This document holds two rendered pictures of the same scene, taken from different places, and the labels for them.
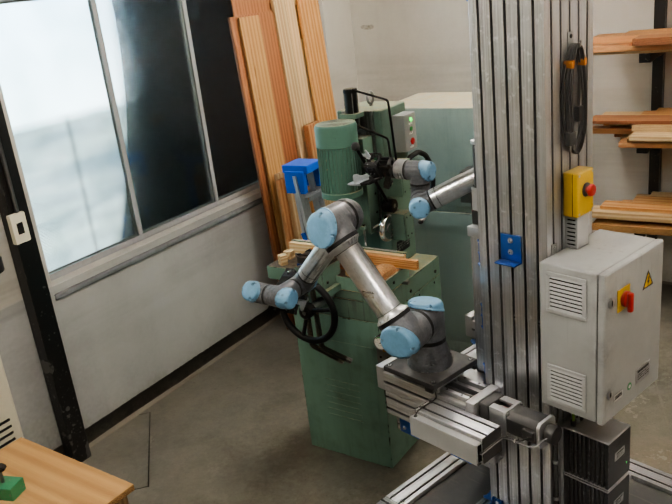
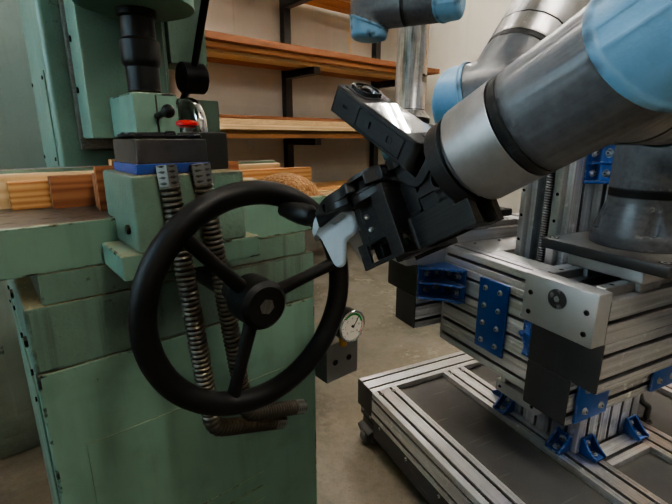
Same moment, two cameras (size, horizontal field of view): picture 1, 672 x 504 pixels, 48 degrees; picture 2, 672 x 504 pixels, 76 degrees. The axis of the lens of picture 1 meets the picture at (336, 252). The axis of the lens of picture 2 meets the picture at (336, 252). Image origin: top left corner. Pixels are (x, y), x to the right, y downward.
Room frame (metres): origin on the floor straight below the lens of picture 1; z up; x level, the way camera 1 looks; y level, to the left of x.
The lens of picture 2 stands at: (2.59, 0.59, 1.00)
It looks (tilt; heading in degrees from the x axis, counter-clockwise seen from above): 15 degrees down; 285
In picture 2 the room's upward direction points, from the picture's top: straight up
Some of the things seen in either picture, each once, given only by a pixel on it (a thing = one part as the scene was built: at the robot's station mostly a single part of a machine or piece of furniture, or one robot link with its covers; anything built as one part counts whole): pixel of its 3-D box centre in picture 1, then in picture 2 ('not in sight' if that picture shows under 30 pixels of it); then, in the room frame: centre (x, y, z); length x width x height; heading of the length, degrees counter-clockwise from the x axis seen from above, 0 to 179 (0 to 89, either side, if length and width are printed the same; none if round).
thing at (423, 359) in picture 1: (429, 348); (642, 215); (2.25, -0.27, 0.87); 0.15 x 0.15 x 0.10
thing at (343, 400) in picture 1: (375, 359); (163, 430); (3.18, -0.12, 0.36); 0.58 x 0.45 x 0.71; 144
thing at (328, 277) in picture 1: (317, 272); (174, 203); (2.95, 0.08, 0.92); 0.15 x 0.13 x 0.09; 54
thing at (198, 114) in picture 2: (387, 227); (191, 128); (3.12, -0.23, 1.02); 0.12 x 0.03 x 0.12; 144
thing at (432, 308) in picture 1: (425, 317); (660, 148); (2.25, -0.27, 0.98); 0.13 x 0.12 x 0.14; 143
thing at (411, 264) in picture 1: (362, 258); (190, 183); (3.05, -0.11, 0.92); 0.54 x 0.02 x 0.04; 54
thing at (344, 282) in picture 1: (330, 275); (157, 226); (3.02, 0.04, 0.87); 0.61 x 0.30 x 0.06; 54
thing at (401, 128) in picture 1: (404, 131); not in sight; (3.26, -0.36, 1.40); 0.10 x 0.06 x 0.16; 144
